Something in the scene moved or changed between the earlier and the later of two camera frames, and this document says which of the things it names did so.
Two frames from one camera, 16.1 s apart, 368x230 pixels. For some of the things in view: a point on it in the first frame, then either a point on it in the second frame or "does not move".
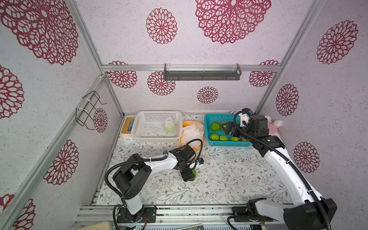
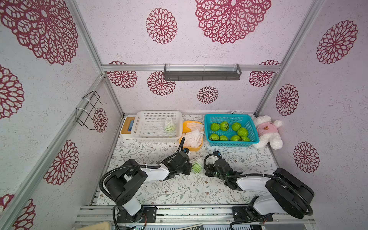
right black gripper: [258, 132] → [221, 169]
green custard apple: [170, 128] does not move
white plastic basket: [149, 126] does not move
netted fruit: [169, 127] does not move
